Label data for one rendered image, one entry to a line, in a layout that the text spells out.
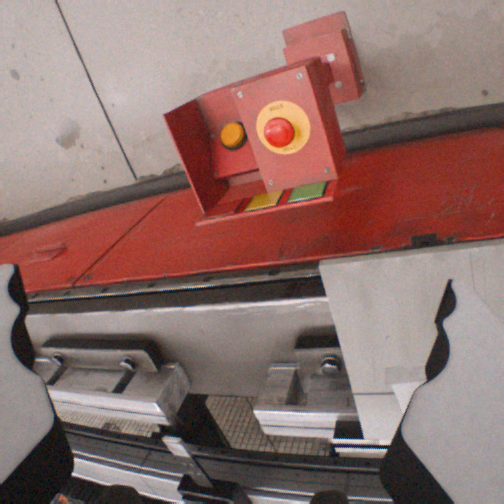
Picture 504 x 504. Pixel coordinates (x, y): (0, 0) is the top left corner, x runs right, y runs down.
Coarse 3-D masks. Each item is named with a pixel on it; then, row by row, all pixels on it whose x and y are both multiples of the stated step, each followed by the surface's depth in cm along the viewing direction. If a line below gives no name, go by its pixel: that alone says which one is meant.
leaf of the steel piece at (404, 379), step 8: (392, 368) 38; (400, 368) 37; (408, 368) 37; (416, 368) 36; (424, 368) 36; (392, 376) 37; (400, 376) 36; (408, 376) 36; (416, 376) 35; (424, 376) 35; (384, 384) 37; (392, 384) 36; (400, 384) 39; (408, 384) 38; (416, 384) 38; (400, 392) 39; (408, 392) 39; (400, 400) 40; (408, 400) 40
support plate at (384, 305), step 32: (384, 256) 32; (416, 256) 31; (448, 256) 30; (480, 256) 29; (352, 288) 34; (384, 288) 33; (416, 288) 32; (480, 288) 30; (352, 320) 36; (384, 320) 35; (416, 320) 34; (352, 352) 38; (384, 352) 37; (416, 352) 36; (352, 384) 41; (384, 416) 42
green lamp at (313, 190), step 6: (300, 186) 54; (306, 186) 53; (312, 186) 52; (318, 186) 51; (324, 186) 51; (294, 192) 52; (300, 192) 52; (306, 192) 51; (312, 192) 50; (318, 192) 50; (294, 198) 51; (300, 198) 50; (306, 198) 49
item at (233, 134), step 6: (228, 126) 59; (234, 126) 59; (240, 126) 59; (222, 132) 60; (228, 132) 59; (234, 132) 59; (240, 132) 58; (222, 138) 60; (228, 138) 59; (234, 138) 59; (240, 138) 59; (228, 144) 59; (234, 144) 59; (240, 144) 60
